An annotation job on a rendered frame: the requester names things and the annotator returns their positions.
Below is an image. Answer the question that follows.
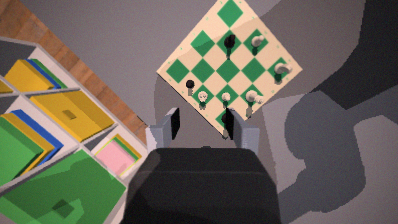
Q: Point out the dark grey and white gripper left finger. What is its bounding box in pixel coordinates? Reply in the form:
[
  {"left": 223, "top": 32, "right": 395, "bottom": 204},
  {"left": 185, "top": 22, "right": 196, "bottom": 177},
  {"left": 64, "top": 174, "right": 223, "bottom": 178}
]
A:
[{"left": 145, "top": 108, "right": 180, "bottom": 155}]

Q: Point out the white pawn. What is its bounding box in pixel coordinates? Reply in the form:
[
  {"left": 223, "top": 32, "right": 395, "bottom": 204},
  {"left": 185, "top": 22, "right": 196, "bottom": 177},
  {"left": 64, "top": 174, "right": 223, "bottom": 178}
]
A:
[
  {"left": 222, "top": 93, "right": 230, "bottom": 101},
  {"left": 251, "top": 35, "right": 264, "bottom": 47}
]

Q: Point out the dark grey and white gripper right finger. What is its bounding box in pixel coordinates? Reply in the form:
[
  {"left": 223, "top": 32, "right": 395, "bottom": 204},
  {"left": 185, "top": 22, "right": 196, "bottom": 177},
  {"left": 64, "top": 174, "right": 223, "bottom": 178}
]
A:
[{"left": 225, "top": 108, "right": 260, "bottom": 156}]

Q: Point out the green and cream chessboard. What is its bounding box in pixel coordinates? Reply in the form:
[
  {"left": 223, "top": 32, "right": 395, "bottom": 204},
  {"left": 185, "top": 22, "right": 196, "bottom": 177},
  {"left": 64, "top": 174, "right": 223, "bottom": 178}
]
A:
[{"left": 157, "top": 0, "right": 302, "bottom": 138}]

